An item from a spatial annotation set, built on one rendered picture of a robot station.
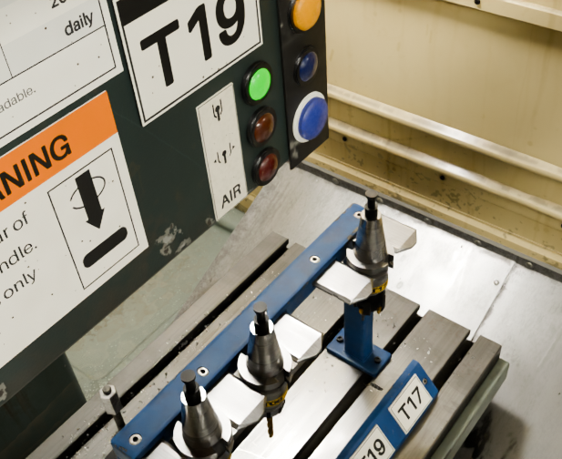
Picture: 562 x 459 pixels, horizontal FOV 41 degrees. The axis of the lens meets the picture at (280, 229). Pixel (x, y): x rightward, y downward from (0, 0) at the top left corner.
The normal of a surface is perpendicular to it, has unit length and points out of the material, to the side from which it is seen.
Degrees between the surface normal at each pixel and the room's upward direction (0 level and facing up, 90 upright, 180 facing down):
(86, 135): 90
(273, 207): 24
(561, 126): 90
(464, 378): 0
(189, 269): 0
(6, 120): 90
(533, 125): 90
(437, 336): 0
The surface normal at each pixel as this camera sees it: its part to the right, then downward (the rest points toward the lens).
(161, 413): -0.07, -0.72
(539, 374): -0.31, -0.42
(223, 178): 0.78, 0.39
